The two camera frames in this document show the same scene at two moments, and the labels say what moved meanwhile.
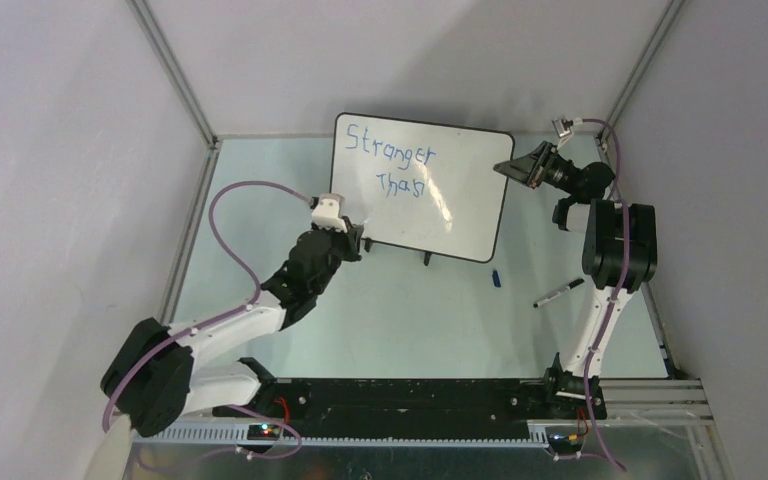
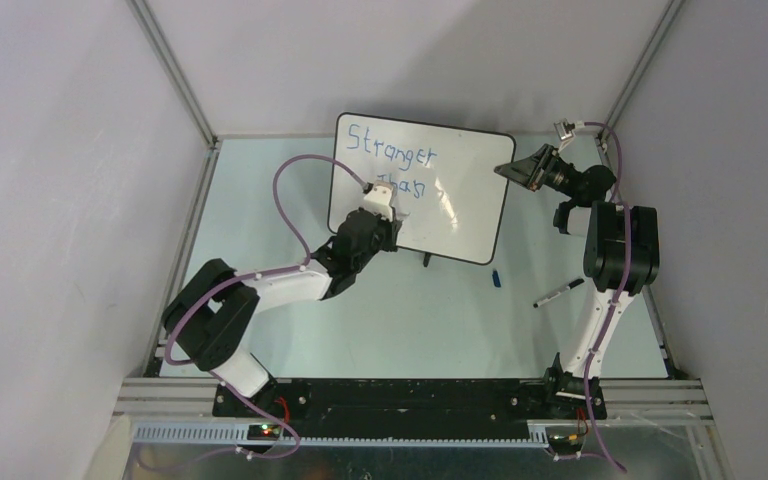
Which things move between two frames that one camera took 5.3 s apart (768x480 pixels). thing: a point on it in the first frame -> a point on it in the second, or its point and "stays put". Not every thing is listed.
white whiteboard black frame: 424,187 stays put
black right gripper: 528,166 stays put
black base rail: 410,402 stays put
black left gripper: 351,240 -> 392,228
